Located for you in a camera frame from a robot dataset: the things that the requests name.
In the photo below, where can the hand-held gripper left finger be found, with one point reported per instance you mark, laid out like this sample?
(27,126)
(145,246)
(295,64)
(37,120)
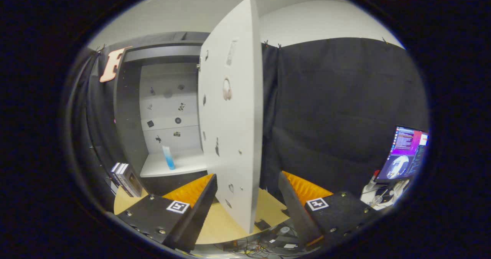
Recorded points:
(195,216)

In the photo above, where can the white and blue tube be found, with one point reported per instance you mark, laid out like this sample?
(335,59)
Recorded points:
(168,160)

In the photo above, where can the white cabinet door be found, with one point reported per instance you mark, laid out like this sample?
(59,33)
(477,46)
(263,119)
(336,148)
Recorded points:
(234,136)

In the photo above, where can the white cabinet shelf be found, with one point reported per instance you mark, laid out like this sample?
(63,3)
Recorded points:
(188,163)

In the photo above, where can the white desk clutter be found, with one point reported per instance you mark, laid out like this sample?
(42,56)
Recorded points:
(370,193)

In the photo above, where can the dark grey cabinet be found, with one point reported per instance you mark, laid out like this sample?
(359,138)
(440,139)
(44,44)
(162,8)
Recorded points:
(128,128)

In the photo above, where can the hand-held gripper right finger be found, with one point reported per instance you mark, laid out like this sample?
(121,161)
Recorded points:
(297,213)

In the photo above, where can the computer monitor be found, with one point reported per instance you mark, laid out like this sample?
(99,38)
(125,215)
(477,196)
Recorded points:
(402,155)

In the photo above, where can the metal door hinge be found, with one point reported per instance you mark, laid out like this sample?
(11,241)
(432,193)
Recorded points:
(199,64)

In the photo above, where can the dark electronic device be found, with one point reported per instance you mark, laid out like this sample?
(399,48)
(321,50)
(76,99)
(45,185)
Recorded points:
(285,243)

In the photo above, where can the grey cover book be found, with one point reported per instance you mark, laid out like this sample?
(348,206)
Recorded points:
(132,182)

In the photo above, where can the white spine book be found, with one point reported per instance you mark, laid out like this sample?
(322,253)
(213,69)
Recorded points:
(119,172)

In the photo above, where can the black backdrop cloth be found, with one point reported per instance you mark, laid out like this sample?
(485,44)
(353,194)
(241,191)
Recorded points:
(337,109)

